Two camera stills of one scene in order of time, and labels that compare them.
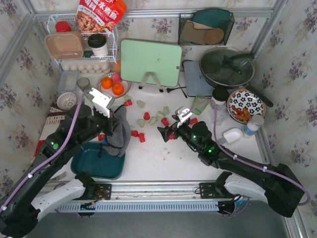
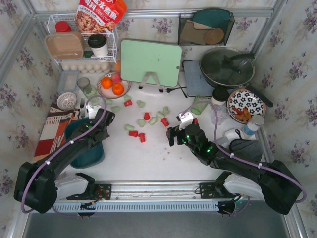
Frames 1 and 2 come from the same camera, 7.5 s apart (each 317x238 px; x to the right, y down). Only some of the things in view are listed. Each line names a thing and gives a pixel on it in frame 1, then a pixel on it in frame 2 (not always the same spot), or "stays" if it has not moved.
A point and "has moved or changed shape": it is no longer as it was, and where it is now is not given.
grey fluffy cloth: x=118 y=141 → x=250 y=150
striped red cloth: x=55 y=115 stays
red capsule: x=134 y=133 stays
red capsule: x=164 y=121 stays
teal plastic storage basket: x=90 y=159 has moved or changed shape
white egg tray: x=87 y=67 stays
